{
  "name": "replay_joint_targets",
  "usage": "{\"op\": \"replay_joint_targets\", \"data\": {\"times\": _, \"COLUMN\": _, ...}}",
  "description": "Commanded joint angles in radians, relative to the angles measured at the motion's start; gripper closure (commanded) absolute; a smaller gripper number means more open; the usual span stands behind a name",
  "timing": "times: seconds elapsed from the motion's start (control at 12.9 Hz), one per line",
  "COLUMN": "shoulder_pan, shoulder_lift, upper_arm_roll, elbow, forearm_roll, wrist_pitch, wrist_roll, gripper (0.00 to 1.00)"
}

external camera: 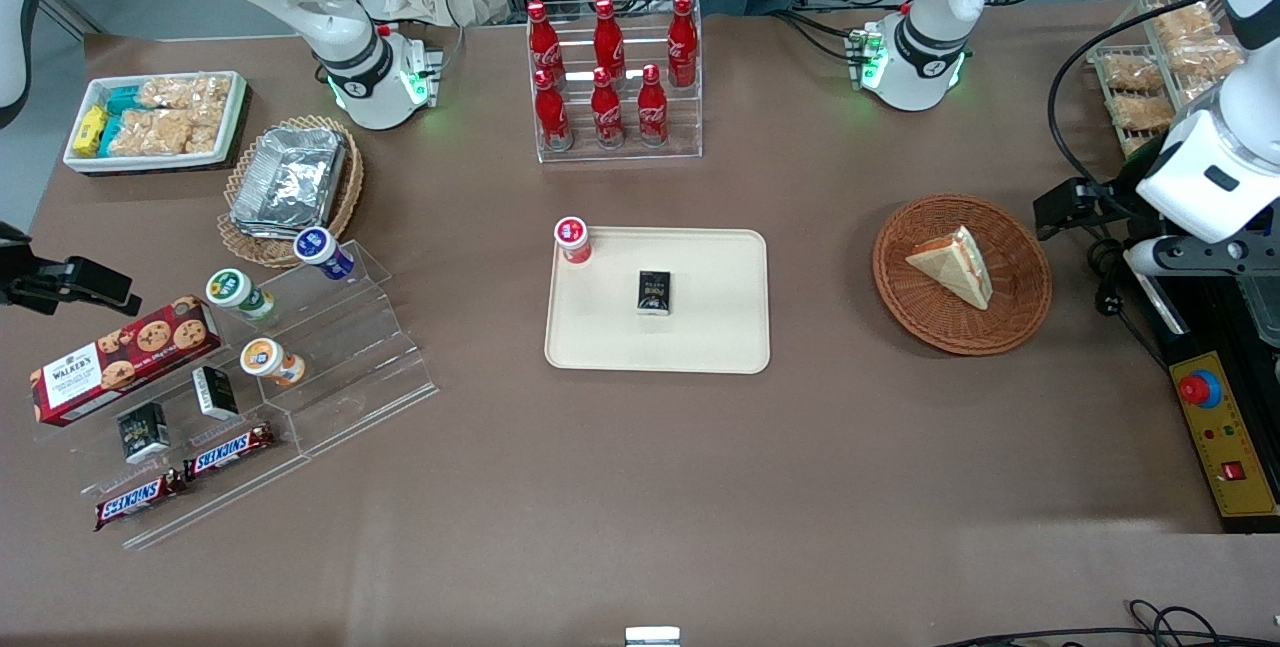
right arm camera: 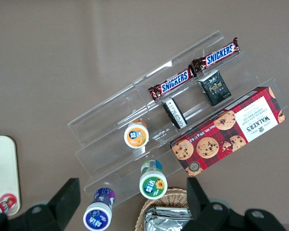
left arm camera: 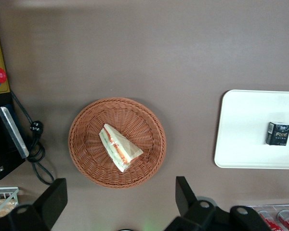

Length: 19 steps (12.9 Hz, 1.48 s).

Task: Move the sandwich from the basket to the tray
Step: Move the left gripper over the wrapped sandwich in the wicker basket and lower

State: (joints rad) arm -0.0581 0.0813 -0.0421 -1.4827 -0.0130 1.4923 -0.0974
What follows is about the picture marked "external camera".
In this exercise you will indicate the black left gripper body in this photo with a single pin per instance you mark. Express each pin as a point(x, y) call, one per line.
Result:
point(1108, 208)

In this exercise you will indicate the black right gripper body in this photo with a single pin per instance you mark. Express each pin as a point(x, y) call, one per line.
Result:
point(22, 284)

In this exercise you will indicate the triangular sandwich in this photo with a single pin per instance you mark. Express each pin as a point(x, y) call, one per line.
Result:
point(955, 267)

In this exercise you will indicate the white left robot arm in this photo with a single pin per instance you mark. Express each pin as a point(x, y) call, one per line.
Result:
point(930, 17)

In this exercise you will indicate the round brown wicker basket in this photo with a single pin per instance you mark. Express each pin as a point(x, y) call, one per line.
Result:
point(1015, 307)

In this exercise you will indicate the white rectangular snack tray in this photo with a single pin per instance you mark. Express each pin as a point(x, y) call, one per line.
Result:
point(232, 122)

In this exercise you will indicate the flat wicker tray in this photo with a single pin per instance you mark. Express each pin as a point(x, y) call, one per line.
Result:
point(345, 212)

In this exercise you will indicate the beige plastic tray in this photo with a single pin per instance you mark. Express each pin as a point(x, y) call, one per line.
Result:
point(715, 327)

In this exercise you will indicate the bagged fried snack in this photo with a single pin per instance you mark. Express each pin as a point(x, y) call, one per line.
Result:
point(1185, 24)
point(1138, 142)
point(1132, 74)
point(1143, 112)
point(1205, 57)

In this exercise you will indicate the red Walkers cookie box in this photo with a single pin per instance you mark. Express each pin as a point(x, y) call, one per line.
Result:
point(110, 362)

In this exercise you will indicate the green lid snack cup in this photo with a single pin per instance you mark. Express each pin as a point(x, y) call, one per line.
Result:
point(232, 289)

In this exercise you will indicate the black machine housing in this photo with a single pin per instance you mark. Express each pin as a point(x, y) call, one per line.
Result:
point(1200, 327)

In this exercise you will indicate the teal snack packet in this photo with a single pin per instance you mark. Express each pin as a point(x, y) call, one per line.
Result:
point(122, 99)
point(110, 132)

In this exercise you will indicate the small black box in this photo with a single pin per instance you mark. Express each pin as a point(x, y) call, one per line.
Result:
point(215, 393)
point(144, 432)
point(654, 292)

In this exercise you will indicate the yellow snack packet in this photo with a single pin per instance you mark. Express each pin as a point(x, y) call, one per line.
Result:
point(88, 129)

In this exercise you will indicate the clear bag rice crackers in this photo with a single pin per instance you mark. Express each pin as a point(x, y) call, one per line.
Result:
point(165, 132)
point(185, 92)

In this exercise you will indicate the orange lid snack cup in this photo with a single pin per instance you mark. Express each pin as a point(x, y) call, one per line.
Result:
point(265, 359)

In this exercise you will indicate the red emergency stop button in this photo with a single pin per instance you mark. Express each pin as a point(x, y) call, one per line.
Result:
point(1199, 388)

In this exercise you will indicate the Snickers chocolate bar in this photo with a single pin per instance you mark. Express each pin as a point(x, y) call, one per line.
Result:
point(228, 450)
point(138, 499)

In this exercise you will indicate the stack of foil containers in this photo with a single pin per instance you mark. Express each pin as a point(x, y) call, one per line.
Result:
point(290, 177)

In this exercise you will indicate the blue lid snack cup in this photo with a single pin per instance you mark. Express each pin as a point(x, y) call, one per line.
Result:
point(318, 249)

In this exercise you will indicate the clear acrylic stepped display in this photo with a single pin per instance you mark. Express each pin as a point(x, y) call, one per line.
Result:
point(350, 357)

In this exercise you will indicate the yellow control panel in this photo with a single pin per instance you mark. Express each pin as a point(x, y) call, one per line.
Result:
point(1235, 437)

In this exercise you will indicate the clear acrylic bottle rack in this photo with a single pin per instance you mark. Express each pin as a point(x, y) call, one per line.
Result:
point(685, 117)

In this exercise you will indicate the red cola bottle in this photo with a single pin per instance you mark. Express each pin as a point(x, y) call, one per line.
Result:
point(682, 42)
point(552, 117)
point(652, 112)
point(607, 112)
point(608, 37)
point(543, 37)

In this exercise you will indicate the red lid snack cup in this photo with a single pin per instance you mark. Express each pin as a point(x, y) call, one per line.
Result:
point(572, 235)

